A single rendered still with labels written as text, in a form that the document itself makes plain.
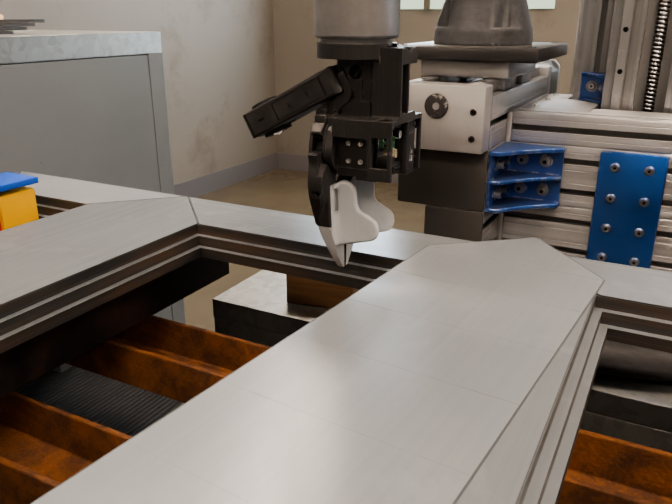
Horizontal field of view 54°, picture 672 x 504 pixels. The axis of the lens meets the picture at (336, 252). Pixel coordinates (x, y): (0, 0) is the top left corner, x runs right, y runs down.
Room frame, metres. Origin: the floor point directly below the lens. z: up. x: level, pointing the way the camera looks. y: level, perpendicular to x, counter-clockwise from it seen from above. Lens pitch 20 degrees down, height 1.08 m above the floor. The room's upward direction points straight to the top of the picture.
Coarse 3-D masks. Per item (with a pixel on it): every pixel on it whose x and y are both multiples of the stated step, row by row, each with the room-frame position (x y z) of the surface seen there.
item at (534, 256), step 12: (492, 240) 0.67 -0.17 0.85; (468, 252) 0.63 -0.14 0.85; (480, 252) 0.63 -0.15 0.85; (492, 252) 0.63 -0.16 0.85; (504, 252) 0.63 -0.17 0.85; (516, 252) 0.63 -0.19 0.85; (528, 252) 0.63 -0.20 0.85; (540, 252) 0.63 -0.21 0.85; (552, 252) 0.63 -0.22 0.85; (528, 264) 0.60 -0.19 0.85; (540, 264) 0.60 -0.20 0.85; (552, 264) 0.60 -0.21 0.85; (564, 264) 0.60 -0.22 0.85; (576, 264) 0.60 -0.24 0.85; (588, 276) 0.57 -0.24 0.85
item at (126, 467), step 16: (128, 448) 0.31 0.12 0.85; (96, 464) 0.30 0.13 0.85; (112, 464) 0.30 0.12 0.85; (128, 464) 0.30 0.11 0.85; (144, 464) 0.30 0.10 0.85; (160, 464) 0.30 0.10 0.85; (80, 480) 0.28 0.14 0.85; (96, 480) 0.28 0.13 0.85; (112, 480) 0.28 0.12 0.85; (128, 480) 0.28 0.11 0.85; (144, 480) 0.28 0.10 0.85; (160, 480) 0.28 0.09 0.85; (176, 480) 0.28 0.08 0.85; (192, 480) 0.28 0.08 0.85; (48, 496) 0.27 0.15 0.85; (64, 496) 0.27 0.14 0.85; (80, 496) 0.27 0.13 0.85; (96, 496) 0.27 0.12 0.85; (112, 496) 0.27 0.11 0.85; (128, 496) 0.27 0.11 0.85; (144, 496) 0.27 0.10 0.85; (160, 496) 0.27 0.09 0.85; (176, 496) 0.27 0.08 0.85; (192, 496) 0.27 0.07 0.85; (208, 496) 0.27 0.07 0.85; (224, 496) 0.27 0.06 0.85
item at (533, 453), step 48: (192, 240) 0.72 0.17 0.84; (240, 240) 0.71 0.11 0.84; (48, 288) 0.55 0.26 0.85; (96, 288) 0.59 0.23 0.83; (0, 336) 0.49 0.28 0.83; (576, 336) 0.45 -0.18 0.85; (624, 336) 0.50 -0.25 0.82; (576, 384) 0.40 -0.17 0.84; (528, 432) 0.33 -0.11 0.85; (576, 432) 0.36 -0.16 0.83; (480, 480) 0.28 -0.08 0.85; (528, 480) 0.29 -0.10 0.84
